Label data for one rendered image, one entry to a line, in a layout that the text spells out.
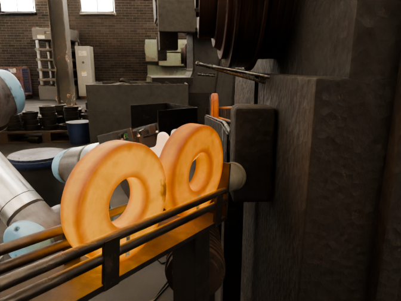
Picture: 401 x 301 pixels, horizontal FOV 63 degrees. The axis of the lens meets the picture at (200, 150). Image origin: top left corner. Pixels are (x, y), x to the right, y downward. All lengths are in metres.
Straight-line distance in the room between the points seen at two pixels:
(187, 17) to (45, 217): 3.17
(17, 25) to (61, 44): 4.41
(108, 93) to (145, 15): 7.92
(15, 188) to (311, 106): 0.55
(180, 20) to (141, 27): 7.60
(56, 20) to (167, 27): 4.74
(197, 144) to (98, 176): 0.19
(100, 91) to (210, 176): 2.95
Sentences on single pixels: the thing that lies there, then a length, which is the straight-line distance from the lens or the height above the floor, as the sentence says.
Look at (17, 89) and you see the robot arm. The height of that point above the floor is 0.84.
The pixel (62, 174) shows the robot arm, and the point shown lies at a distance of 0.75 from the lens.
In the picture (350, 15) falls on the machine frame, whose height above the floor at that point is 0.97.
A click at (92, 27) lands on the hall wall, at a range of 11.50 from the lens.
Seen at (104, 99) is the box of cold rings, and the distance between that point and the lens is 3.46.
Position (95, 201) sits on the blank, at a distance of 0.39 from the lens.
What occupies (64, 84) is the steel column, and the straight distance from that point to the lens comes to 8.02.
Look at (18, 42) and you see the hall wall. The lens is 12.27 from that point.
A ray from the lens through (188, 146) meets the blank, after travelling 0.49.
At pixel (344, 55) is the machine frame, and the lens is 0.63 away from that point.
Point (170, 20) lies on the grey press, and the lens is 3.63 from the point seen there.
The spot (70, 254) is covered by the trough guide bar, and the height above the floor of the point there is 0.71.
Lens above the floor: 0.88
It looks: 14 degrees down
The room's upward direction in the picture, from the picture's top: straight up
